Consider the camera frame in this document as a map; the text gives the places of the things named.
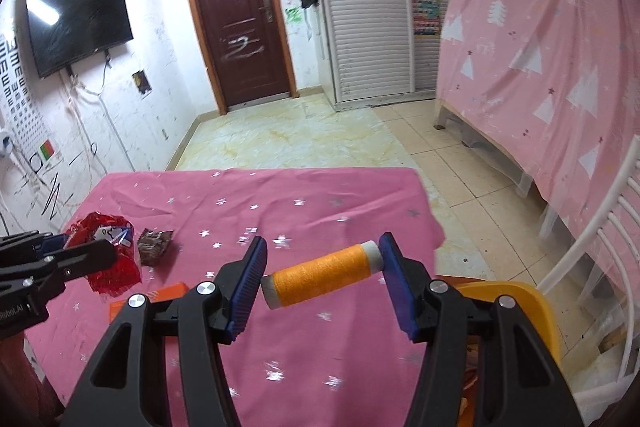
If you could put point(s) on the white louvered wardrobe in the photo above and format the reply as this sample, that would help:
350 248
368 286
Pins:
365 47

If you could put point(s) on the eye chart wall poster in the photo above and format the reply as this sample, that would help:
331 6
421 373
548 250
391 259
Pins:
15 97

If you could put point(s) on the red wrapper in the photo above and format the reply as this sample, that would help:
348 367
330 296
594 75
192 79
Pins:
115 282

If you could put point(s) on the colourful chart poster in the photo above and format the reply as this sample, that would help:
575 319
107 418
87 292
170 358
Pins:
424 2

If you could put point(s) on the yellow plastic trash bin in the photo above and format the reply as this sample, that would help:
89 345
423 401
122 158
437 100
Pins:
530 307

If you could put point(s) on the orange thread spool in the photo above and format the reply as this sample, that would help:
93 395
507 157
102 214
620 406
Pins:
320 274

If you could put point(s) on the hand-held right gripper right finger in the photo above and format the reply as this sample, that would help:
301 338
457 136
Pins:
394 288

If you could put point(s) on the brown crumpled wrapper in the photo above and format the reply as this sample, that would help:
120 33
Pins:
152 247

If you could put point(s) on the pink star tablecloth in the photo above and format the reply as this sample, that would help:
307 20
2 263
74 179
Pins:
300 197

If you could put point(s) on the brown door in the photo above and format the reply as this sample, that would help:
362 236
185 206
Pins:
240 32

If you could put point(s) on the white metal chair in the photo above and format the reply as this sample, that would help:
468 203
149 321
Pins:
568 252

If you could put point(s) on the pink tree-print bed curtain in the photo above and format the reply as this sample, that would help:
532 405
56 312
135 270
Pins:
525 32

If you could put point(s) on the red green wall sticker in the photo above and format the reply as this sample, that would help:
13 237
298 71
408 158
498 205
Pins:
47 151

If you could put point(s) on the open wall socket box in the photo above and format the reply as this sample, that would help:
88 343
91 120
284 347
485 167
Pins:
141 82

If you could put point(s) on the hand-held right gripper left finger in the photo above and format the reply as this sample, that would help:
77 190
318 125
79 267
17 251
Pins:
249 288

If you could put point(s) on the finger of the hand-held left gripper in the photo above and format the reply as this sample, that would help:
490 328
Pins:
85 256
50 243

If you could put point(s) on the orange box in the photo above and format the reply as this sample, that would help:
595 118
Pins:
167 291

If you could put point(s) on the white wall device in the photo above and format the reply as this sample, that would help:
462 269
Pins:
5 143

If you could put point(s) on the black wall television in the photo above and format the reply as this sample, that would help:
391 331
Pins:
75 22

